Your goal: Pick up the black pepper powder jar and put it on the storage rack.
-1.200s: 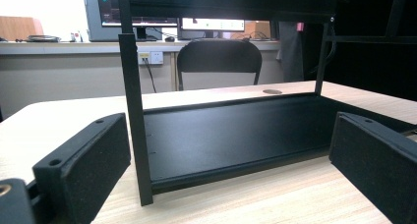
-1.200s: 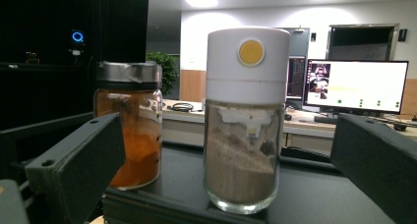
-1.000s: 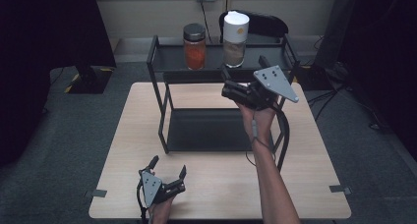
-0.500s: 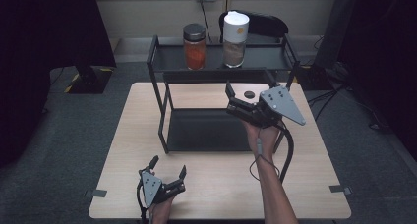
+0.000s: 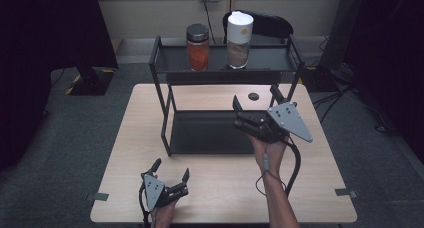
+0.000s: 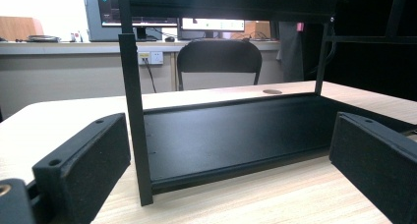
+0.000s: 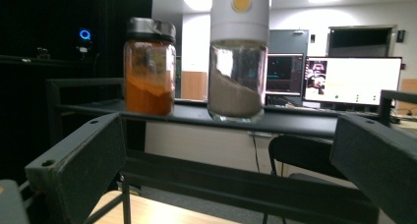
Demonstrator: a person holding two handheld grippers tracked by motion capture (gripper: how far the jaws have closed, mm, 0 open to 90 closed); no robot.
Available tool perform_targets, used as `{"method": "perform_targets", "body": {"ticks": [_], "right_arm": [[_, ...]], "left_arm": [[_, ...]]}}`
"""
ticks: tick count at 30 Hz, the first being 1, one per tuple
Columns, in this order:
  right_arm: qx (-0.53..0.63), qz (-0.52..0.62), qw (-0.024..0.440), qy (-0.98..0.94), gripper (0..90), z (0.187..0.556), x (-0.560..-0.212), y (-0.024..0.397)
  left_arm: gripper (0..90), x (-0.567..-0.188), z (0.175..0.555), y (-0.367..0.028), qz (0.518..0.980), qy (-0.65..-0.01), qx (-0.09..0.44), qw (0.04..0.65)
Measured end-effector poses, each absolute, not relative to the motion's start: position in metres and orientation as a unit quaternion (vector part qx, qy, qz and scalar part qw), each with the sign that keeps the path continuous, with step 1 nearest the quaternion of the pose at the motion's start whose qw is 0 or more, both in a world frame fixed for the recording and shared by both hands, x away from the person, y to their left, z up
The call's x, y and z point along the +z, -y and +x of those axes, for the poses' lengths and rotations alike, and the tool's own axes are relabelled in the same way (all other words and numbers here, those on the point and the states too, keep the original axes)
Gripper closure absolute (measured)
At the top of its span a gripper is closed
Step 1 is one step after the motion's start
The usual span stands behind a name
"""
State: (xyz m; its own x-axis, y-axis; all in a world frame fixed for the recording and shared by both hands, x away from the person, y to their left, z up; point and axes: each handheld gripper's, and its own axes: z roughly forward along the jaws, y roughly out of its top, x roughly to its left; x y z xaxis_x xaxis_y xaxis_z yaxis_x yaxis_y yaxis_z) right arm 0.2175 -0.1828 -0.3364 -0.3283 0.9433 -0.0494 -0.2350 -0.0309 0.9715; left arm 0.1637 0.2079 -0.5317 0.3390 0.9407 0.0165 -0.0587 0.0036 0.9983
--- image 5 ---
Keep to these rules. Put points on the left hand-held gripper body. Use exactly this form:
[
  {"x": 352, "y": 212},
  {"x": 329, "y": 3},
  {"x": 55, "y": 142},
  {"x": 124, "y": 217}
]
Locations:
[{"x": 155, "y": 189}]

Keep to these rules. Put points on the black metal two-tier rack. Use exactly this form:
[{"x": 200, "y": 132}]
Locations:
[{"x": 206, "y": 131}]

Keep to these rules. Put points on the dark curtain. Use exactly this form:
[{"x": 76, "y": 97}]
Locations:
[
  {"x": 40, "y": 54},
  {"x": 393, "y": 54}
]

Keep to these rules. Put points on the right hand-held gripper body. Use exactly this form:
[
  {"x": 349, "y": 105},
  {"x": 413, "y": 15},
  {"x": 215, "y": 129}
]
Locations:
[{"x": 283, "y": 121}]

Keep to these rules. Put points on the white-lidded jar of brown powder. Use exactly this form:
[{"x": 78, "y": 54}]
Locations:
[{"x": 239, "y": 31}]

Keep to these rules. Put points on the black round table grommet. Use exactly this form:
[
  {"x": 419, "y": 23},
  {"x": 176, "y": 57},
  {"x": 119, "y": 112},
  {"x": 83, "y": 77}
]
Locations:
[{"x": 253, "y": 96}]

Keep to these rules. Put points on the grey tape strip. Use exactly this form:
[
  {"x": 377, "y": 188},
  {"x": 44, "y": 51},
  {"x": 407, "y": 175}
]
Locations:
[
  {"x": 100, "y": 196},
  {"x": 345, "y": 192}
]

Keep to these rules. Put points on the glass jar of orange powder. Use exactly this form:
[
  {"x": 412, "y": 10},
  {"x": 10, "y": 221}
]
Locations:
[{"x": 198, "y": 53}]

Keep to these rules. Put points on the person's right hand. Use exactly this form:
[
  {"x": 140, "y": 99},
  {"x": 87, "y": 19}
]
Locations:
[{"x": 271, "y": 154}]

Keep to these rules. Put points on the dark metal stand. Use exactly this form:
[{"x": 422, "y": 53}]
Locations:
[{"x": 340, "y": 38}]

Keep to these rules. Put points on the black stand base with yellow tape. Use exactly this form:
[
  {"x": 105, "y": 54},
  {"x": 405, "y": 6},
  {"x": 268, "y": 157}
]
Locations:
[{"x": 90, "y": 83}]

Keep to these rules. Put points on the person's left hand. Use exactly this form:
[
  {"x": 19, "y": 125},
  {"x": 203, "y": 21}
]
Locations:
[{"x": 165, "y": 214}]

